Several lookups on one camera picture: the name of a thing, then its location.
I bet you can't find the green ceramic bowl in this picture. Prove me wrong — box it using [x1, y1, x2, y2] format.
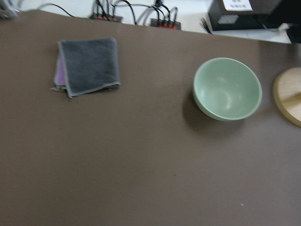
[192, 57, 262, 121]

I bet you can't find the grey folded cloth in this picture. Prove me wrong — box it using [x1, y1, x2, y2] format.
[58, 37, 121, 98]

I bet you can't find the purple cloth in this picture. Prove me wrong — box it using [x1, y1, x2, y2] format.
[51, 56, 66, 90]

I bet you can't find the wooden mug tree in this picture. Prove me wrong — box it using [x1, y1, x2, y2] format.
[273, 67, 301, 127]

